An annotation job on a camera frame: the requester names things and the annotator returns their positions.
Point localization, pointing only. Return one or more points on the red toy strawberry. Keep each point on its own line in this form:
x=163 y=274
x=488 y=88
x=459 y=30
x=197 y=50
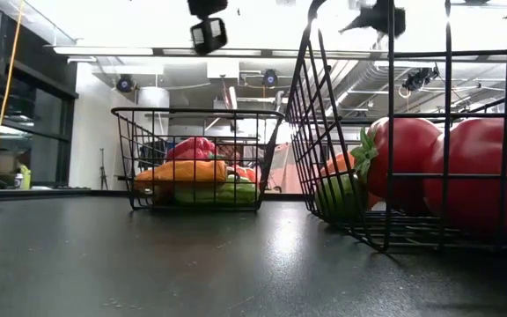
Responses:
x=405 y=149

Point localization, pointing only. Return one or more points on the black tripod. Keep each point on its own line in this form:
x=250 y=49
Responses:
x=102 y=169

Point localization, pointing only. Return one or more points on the black ceiling fixture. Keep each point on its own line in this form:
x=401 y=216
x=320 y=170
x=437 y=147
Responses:
x=418 y=79

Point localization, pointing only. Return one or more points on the round black ceiling device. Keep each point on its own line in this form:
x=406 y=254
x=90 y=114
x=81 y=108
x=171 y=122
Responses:
x=125 y=83
x=270 y=78

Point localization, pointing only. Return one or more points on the white cylindrical duct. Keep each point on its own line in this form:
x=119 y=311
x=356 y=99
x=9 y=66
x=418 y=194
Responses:
x=152 y=105

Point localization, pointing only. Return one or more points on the red toy bell pepper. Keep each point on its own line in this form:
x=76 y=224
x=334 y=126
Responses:
x=192 y=147

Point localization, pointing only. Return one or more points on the pink fabric screen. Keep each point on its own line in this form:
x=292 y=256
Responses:
x=285 y=171

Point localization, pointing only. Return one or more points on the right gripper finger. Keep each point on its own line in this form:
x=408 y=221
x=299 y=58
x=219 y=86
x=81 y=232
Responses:
x=354 y=25

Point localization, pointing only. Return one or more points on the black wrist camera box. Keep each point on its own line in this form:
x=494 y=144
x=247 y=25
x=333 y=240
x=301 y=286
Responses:
x=209 y=36

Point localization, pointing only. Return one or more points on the person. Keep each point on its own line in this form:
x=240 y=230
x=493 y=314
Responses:
x=24 y=174

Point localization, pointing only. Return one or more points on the black aluminium table frame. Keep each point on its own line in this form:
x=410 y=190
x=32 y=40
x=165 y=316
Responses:
x=60 y=192

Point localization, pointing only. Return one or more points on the toy orange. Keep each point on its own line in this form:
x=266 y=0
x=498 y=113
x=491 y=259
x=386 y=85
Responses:
x=340 y=163

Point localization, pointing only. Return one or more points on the green toy lime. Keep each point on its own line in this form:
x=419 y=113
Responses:
x=337 y=196

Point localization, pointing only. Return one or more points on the red ribbed toy tomato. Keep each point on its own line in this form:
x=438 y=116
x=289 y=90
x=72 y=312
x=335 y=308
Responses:
x=247 y=172

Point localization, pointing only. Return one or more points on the large red apple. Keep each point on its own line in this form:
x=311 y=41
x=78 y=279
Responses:
x=478 y=176

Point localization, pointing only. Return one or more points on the orange toy carrot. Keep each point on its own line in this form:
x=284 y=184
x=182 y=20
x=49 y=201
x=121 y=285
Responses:
x=183 y=171

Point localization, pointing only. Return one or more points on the green ridged toy gourd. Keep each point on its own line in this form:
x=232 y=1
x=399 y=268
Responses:
x=222 y=193

